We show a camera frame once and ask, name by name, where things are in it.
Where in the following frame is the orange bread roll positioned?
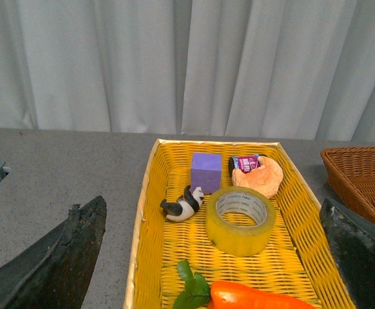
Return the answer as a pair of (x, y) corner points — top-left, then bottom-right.
(231, 156), (284, 198)

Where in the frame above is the orange toy carrot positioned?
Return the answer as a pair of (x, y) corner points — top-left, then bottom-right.
(173, 259), (313, 308)

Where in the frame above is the purple foam block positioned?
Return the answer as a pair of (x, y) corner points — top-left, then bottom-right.
(190, 153), (222, 194)

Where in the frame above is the yellow tape roll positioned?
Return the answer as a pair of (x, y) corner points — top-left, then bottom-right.
(206, 186), (276, 257)

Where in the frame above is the yellow woven basket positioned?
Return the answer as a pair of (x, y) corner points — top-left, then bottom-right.
(124, 139), (354, 308)

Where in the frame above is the brown wicker basket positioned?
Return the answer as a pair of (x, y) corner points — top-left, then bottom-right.
(321, 146), (375, 224)

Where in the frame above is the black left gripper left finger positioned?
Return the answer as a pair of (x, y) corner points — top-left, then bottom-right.
(0, 196), (107, 308)

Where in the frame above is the panda figurine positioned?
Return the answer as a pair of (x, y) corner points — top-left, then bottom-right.
(160, 185), (204, 222)

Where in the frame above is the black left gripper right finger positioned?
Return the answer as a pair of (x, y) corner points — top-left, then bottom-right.
(320, 198), (375, 308)

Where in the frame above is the white curtain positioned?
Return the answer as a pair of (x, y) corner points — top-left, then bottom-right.
(0, 1), (375, 142)

